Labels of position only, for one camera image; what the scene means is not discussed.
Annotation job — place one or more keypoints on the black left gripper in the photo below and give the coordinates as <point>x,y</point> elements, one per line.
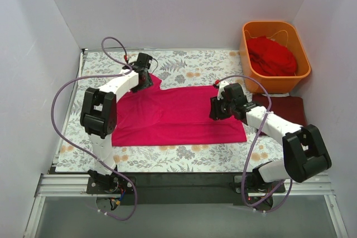
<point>146,81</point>

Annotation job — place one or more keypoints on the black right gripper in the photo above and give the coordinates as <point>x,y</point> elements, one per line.
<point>216,108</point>

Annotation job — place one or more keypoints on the pink t shirt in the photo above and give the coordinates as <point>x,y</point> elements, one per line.
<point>178,116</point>

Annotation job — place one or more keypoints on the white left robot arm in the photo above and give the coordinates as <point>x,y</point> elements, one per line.
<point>99,117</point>

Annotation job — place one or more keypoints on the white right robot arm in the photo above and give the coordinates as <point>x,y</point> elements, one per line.
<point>304,152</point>

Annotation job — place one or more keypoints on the floral table cloth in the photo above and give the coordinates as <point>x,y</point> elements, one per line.
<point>175,68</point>

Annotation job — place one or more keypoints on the red t shirt in basket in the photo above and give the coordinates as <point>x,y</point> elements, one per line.
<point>269,58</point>

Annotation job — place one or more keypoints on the folded maroon t shirt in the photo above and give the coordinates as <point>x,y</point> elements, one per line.
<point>289,115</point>

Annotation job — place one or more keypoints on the orange plastic basket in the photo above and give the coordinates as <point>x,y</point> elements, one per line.
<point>285,34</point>

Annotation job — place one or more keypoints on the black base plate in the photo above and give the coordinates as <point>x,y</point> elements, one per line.
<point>174,188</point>

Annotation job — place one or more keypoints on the aluminium frame rail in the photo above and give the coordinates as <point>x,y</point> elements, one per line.
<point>183,205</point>

